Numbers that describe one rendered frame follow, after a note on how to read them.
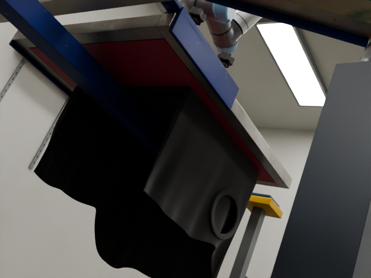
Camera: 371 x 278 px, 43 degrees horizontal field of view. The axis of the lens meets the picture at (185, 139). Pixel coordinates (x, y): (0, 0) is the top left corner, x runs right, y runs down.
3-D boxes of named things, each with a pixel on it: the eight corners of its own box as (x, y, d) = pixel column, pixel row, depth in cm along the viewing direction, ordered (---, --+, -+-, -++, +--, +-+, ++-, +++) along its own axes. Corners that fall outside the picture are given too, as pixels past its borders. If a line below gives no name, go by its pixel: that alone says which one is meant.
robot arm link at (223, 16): (240, 17, 148) (209, 14, 152) (232, -9, 138) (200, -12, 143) (231, 36, 145) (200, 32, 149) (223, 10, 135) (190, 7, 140)
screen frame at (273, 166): (155, 169, 190) (159, 160, 191) (289, 189, 155) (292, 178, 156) (11, 39, 134) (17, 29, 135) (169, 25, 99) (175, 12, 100)
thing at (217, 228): (198, 272, 142) (236, 169, 156) (222, 279, 137) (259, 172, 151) (108, 210, 110) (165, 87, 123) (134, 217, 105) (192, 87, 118)
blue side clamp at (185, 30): (214, 110, 122) (223, 88, 125) (231, 110, 119) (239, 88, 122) (153, 32, 101) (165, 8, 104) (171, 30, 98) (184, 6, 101)
